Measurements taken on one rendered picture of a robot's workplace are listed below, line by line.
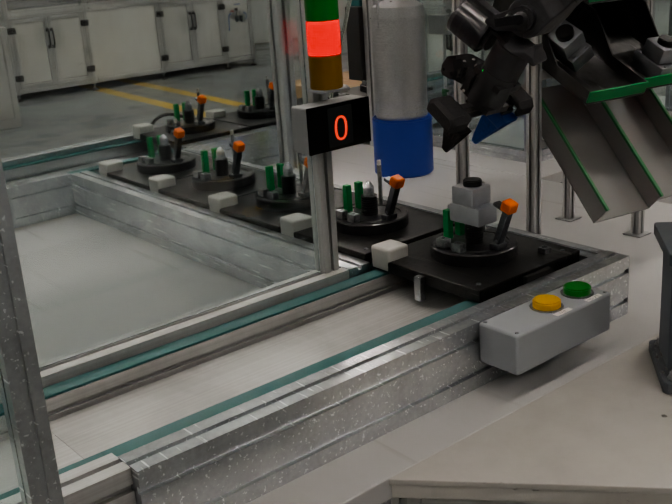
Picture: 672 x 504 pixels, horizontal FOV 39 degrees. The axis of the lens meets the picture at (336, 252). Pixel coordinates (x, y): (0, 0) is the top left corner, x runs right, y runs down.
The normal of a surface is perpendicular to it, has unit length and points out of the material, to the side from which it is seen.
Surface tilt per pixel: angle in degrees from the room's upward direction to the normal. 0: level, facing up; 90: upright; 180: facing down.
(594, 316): 90
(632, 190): 45
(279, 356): 0
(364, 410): 90
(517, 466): 0
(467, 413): 0
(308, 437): 90
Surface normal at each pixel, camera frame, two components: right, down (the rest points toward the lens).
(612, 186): 0.30, -0.49
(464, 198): -0.76, 0.25
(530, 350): 0.64, 0.21
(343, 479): -0.07, -0.94
